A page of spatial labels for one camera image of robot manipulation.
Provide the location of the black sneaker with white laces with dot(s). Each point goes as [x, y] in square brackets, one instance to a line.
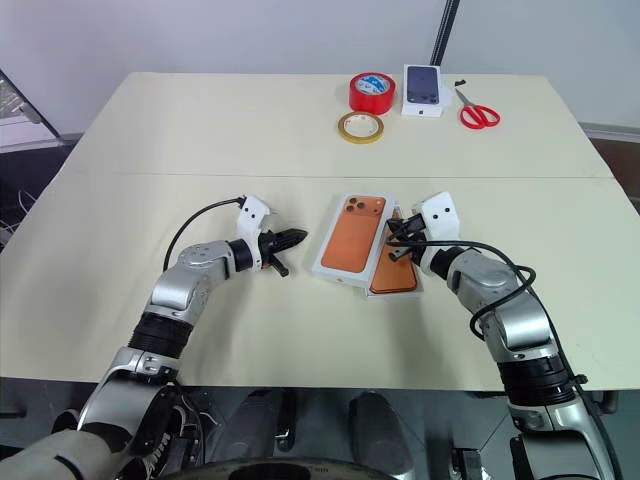
[161, 452]

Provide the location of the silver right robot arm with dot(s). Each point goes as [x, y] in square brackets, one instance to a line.
[520, 320]

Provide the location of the closed box with dark phone print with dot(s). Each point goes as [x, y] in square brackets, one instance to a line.
[422, 87]

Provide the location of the yellow tape roll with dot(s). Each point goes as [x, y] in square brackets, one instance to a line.
[342, 132]

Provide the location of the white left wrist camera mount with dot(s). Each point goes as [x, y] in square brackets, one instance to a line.
[252, 215]

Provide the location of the metal rack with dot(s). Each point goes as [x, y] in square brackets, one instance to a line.
[20, 112]

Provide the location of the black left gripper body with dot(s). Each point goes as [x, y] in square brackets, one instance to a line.
[269, 245]

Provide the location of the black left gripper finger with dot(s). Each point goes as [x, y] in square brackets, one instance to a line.
[291, 242]
[294, 233]

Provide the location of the metal frame pole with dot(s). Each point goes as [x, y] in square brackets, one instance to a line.
[445, 30]

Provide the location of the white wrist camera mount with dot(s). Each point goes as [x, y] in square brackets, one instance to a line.
[440, 210]
[252, 215]

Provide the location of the white box lid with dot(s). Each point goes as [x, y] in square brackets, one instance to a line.
[350, 240]

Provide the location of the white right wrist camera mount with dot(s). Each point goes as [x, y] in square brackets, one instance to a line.
[440, 210]

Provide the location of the black caster wheel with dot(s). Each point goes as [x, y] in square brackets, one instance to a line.
[606, 402]

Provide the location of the red tape roll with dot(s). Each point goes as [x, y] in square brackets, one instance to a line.
[360, 102]

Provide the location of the dark rounded shape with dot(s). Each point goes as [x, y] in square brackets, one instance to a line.
[255, 430]

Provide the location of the orange smartphone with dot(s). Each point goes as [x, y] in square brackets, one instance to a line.
[395, 280]

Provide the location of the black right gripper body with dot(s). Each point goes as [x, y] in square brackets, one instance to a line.
[412, 232]

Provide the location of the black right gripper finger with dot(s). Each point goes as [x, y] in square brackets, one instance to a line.
[402, 256]
[395, 227]

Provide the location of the beige rounded cover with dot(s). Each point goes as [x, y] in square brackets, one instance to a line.
[45, 455]

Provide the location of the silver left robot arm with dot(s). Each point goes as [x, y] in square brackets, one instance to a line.
[175, 290]

